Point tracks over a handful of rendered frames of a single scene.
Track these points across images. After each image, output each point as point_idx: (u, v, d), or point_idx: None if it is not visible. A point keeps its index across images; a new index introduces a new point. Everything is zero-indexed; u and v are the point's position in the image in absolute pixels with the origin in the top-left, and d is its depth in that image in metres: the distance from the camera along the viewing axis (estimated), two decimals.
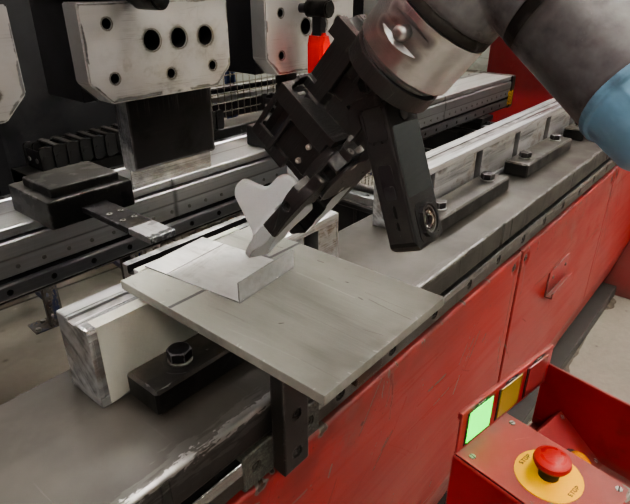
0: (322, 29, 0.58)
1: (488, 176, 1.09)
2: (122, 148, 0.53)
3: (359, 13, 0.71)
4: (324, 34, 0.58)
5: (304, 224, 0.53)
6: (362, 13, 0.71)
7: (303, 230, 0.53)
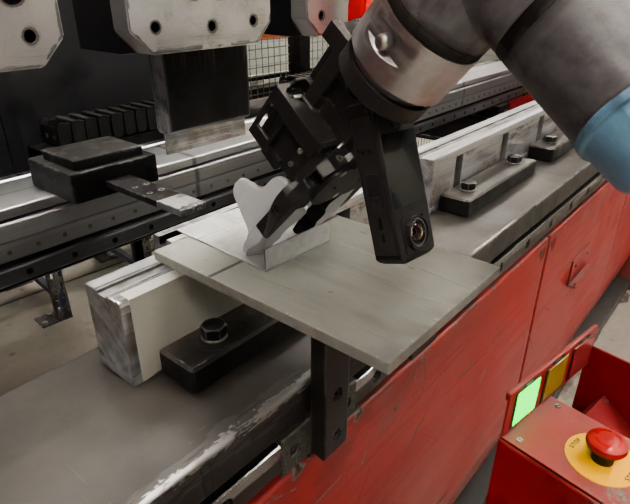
0: None
1: (515, 159, 1.06)
2: (156, 109, 0.50)
3: None
4: None
5: (306, 225, 0.52)
6: None
7: (305, 231, 0.53)
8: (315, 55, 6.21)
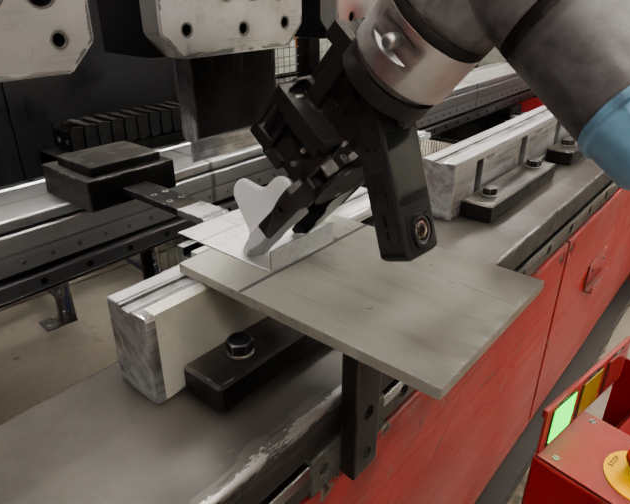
0: None
1: (535, 163, 1.04)
2: (182, 115, 0.48)
3: None
4: None
5: (306, 225, 0.52)
6: None
7: (305, 231, 0.53)
8: None
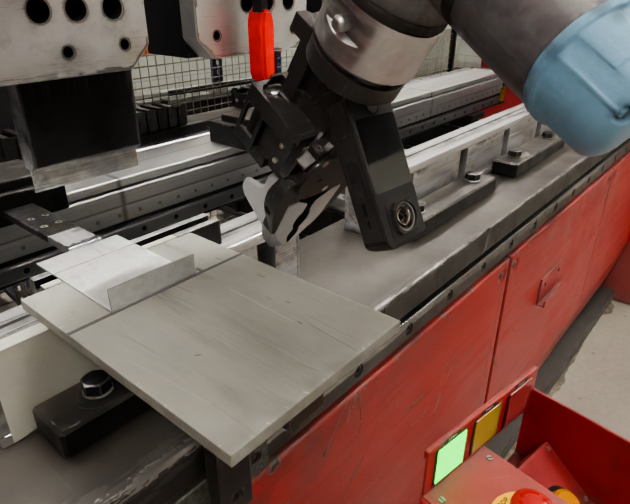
0: (263, 4, 0.50)
1: (473, 177, 1.01)
2: (20, 143, 0.45)
3: None
4: (266, 10, 0.50)
5: (287, 232, 0.51)
6: None
7: (286, 239, 0.51)
8: None
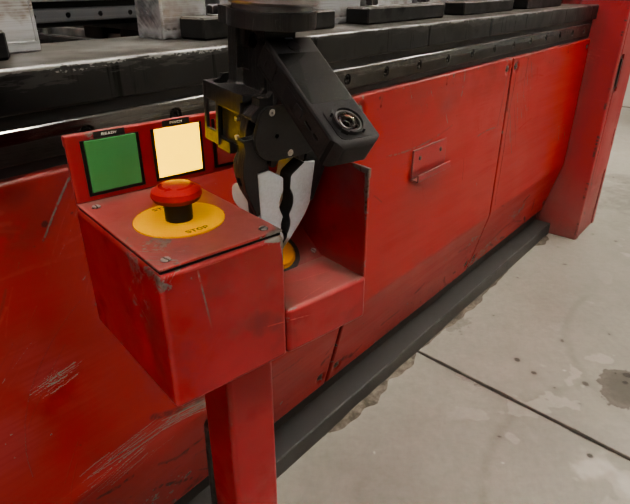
0: None
1: None
2: None
3: None
4: None
5: (284, 229, 0.51)
6: None
7: (284, 235, 0.51)
8: None
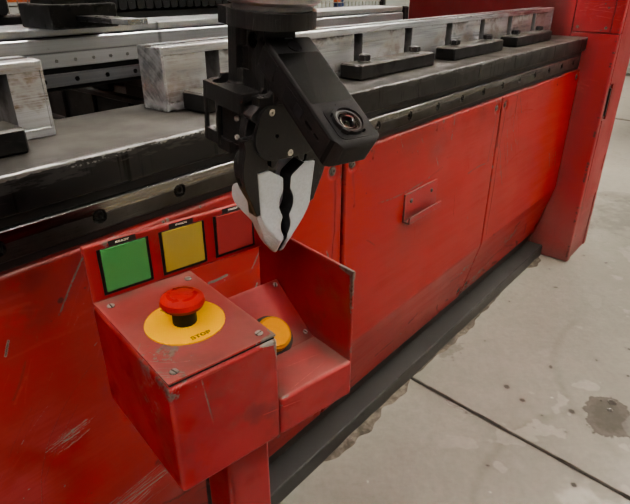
0: None
1: None
2: None
3: None
4: None
5: (283, 229, 0.51)
6: None
7: (284, 235, 0.51)
8: None
